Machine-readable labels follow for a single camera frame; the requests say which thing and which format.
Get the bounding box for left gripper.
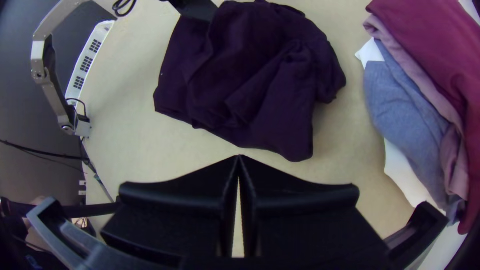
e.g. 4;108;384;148
166;0;219;23

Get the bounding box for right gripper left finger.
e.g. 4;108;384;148
100;155;240;260

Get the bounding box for black cable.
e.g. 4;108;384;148
0;138;92;163
66;97;90;122
112;0;138;18

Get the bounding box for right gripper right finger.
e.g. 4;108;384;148
239;155;391;260

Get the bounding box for white laundry basket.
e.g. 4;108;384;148
64;20;116;110

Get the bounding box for pile of folded clothes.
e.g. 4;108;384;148
354;0;480;235

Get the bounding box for black t-shirt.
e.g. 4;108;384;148
152;0;348;163

